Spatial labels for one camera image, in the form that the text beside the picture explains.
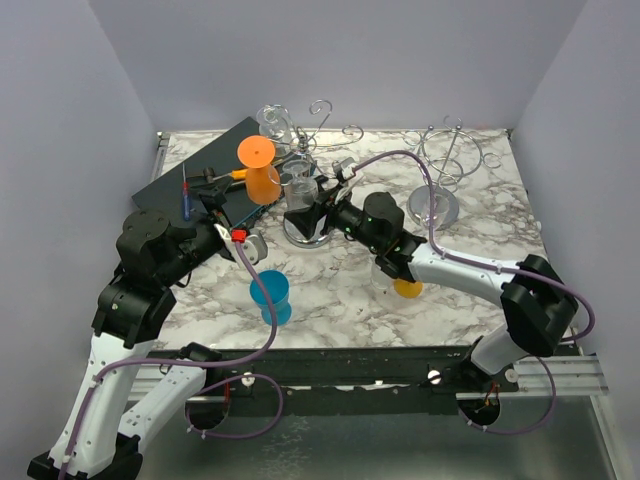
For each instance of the dark blue network switch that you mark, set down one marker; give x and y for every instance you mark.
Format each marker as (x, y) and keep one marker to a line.
(220, 155)

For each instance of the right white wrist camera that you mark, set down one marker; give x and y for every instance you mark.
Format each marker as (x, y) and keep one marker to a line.
(345, 174)

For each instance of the grey metal faucet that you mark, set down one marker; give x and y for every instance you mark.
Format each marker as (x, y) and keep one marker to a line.
(220, 177)

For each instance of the yellow plastic goblet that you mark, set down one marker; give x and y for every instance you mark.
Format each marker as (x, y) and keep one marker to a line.
(407, 289)

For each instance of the orange plastic goblet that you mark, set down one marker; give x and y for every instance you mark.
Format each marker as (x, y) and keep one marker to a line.
(262, 181)

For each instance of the chrome wine glass rack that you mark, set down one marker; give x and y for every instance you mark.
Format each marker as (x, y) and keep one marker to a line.
(453, 154)
(305, 141)

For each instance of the clear patterned wine glass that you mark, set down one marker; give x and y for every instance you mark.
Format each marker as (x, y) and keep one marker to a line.
(276, 124)

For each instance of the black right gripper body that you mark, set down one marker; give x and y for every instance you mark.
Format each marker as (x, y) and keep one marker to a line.
(334, 208)

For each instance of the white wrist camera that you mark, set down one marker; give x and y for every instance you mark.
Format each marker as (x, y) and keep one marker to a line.
(253, 246)
(345, 174)

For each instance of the aluminium rail frame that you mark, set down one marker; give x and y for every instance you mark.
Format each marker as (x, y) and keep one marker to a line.
(127, 395)

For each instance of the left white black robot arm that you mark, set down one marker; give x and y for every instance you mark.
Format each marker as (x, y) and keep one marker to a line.
(102, 438)

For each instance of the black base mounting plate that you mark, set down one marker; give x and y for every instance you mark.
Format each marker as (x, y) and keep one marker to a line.
(346, 381)

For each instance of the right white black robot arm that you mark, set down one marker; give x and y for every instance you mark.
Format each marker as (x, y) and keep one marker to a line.
(536, 307)

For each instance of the blue plastic goblet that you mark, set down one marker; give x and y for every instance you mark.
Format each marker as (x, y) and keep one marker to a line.
(277, 287)

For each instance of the blue handled screwdriver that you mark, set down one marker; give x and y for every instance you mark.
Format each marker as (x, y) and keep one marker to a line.
(186, 199)

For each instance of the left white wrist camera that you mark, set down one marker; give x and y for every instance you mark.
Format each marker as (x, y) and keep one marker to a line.
(253, 246)

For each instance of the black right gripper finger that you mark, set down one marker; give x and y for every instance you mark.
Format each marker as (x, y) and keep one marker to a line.
(305, 225)
(329, 194)

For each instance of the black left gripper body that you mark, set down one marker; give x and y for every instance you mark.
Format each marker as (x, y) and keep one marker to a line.
(203, 241)

